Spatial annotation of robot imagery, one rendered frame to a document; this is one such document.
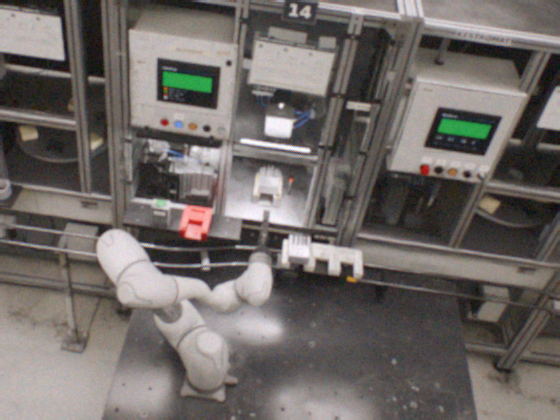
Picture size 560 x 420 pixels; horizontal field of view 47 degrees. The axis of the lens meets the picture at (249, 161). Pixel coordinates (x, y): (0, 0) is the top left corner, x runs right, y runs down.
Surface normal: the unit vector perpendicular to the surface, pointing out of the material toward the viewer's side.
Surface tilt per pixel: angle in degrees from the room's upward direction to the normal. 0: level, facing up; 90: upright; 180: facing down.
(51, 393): 0
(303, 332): 0
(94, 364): 0
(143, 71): 90
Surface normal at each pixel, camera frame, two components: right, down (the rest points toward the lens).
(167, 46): -0.11, 0.65
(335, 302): 0.11, -0.75
